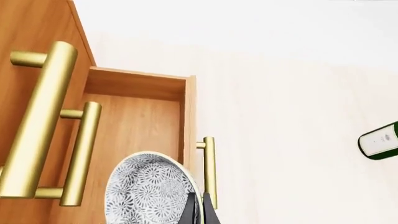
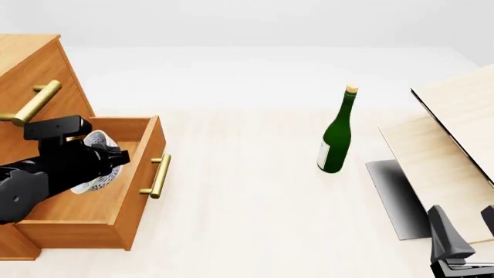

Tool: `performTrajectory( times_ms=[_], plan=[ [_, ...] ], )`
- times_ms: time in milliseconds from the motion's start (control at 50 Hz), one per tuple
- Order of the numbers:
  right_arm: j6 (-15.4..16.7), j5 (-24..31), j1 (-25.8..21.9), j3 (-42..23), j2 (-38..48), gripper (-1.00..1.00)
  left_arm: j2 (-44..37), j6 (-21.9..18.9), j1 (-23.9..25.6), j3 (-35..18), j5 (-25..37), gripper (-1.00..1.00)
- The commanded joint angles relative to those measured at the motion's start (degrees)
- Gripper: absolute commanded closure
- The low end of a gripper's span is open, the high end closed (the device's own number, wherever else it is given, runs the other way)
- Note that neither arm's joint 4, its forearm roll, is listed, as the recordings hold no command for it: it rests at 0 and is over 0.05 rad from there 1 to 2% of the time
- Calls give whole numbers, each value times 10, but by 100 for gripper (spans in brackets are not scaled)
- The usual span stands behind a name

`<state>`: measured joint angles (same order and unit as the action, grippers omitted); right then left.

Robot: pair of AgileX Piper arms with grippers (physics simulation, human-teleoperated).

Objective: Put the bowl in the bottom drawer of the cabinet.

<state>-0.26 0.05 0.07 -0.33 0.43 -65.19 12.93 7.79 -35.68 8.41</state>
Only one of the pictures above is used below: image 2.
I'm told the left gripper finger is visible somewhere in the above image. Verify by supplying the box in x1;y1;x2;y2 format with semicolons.
100;148;131;168

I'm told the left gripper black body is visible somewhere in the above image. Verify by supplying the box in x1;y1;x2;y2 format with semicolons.
38;135;125;198

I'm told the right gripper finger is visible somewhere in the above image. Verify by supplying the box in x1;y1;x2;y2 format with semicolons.
479;204;494;230
427;204;477;263

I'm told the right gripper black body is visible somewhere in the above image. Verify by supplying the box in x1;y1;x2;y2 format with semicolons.
428;255;494;278

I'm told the black white patterned bowl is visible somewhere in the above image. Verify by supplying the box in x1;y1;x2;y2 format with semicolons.
70;130;124;195

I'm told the open wooden drawer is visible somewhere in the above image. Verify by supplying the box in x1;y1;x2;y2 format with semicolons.
15;114;167;252

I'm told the closed wooden drawer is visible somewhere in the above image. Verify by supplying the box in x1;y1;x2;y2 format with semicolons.
0;42;96;163

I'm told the wooden cabinet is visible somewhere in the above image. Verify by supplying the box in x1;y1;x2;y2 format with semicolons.
0;33;96;262

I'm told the flat grey black panel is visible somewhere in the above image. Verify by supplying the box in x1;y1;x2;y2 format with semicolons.
364;158;434;241

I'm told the pale wooden rack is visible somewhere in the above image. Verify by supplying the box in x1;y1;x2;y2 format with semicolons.
377;63;494;245

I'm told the green wine bottle with cork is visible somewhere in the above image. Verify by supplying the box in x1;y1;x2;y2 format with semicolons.
316;83;360;175

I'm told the short brass drawer handle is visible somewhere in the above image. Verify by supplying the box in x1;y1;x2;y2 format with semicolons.
139;153;172;200

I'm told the long brass drawer handle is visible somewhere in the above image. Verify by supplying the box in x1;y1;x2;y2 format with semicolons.
0;79;63;128

